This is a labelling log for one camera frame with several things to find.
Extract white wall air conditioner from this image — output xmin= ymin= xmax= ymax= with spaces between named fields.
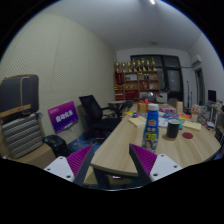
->
xmin=190 ymin=54 xmax=203 ymax=69

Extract wooden side desk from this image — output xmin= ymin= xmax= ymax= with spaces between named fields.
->
xmin=206 ymin=103 xmax=224 ymax=134

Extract black-framed glass door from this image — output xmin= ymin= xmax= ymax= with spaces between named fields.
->
xmin=130 ymin=54 xmax=185 ymax=104

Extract pink flat box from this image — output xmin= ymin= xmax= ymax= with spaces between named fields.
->
xmin=159 ymin=105 xmax=176 ymax=114

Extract flat round red coaster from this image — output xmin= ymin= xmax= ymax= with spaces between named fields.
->
xmin=181 ymin=131 xmax=194 ymax=140

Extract pink flowers in white pot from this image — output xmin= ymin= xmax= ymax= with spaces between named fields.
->
xmin=190 ymin=104 xmax=202 ymax=123

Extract silver ribbed suitcase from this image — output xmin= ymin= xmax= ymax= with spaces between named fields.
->
xmin=0 ymin=113 xmax=44 ymax=160

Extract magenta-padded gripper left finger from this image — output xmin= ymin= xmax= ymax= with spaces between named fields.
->
xmin=44 ymin=144 xmax=96 ymax=187

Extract yellow gift box, red ribbon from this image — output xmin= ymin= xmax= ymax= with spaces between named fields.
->
xmin=137 ymin=98 xmax=149 ymax=114

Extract small round table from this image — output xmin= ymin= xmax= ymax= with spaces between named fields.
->
xmin=107 ymin=99 xmax=128 ymax=118

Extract black mug with white inside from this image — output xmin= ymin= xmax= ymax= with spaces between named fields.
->
xmin=165 ymin=119 xmax=181 ymax=140

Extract orange book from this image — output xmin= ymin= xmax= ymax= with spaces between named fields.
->
xmin=178 ymin=113 xmax=193 ymax=121

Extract teal book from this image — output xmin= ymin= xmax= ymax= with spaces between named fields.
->
xmin=176 ymin=117 xmax=184 ymax=130

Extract blue colourful book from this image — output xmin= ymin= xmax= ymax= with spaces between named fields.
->
xmin=163 ymin=112 xmax=180 ymax=120

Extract black office chair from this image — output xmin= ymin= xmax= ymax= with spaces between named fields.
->
xmin=78 ymin=94 xmax=123 ymax=139

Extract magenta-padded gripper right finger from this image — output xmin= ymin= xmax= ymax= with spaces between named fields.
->
xmin=128 ymin=143 xmax=184 ymax=186

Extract wooden shelf unit with trophies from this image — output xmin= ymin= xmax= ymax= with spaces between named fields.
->
xmin=113 ymin=58 xmax=161 ymax=102

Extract standing wooden card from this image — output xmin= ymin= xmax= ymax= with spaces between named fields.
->
xmin=175 ymin=100 xmax=184 ymax=115

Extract blue white-capped drink bottle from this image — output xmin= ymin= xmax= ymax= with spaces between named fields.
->
xmin=141 ymin=103 xmax=160 ymax=154

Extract computer monitor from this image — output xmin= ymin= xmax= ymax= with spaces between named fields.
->
xmin=207 ymin=89 xmax=218 ymax=103

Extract small tan envelope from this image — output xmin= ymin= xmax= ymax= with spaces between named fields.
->
xmin=128 ymin=115 xmax=148 ymax=129

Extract purple sign board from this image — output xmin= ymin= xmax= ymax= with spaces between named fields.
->
xmin=47 ymin=100 xmax=80 ymax=134

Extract white paper sheet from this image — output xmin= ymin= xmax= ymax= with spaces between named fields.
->
xmin=158 ymin=117 xmax=169 ymax=128

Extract dark tan-trimmed luggage bag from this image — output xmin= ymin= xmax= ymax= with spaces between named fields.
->
xmin=0 ymin=74 xmax=40 ymax=123

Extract black bag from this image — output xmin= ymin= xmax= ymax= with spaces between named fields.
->
xmin=42 ymin=134 xmax=71 ymax=158

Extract large tan envelope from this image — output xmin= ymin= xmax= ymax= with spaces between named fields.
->
xmin=182 ymin=119 xmax=202 ymax=132

